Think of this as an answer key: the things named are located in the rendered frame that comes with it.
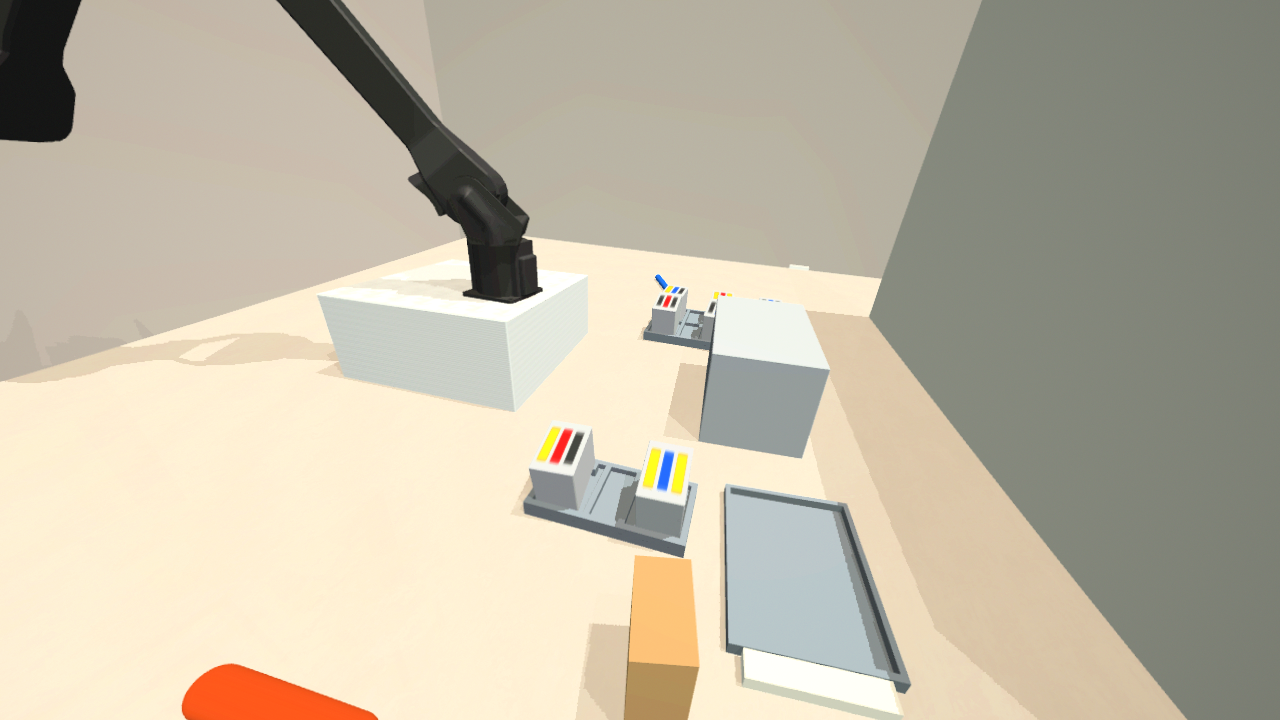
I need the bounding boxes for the orange rectangular block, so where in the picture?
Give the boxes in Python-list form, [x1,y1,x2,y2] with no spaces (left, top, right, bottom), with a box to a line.
[625,555,700,720]

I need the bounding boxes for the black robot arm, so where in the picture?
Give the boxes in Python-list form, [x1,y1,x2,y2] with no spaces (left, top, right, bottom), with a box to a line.
[0,0,543,304]

